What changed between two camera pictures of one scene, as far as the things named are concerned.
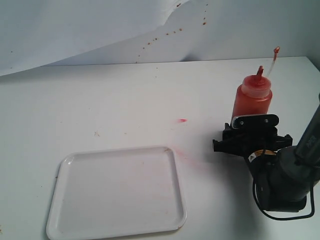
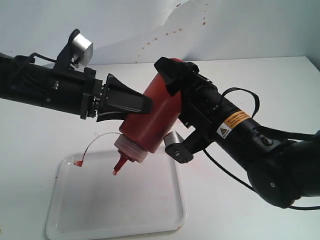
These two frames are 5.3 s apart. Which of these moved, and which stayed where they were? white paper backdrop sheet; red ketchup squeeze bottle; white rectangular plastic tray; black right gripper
Moved: black right gripper; red ketchup squeeze bottle
Stayed: white rectangular plastic tray; white paper backdrop sheet
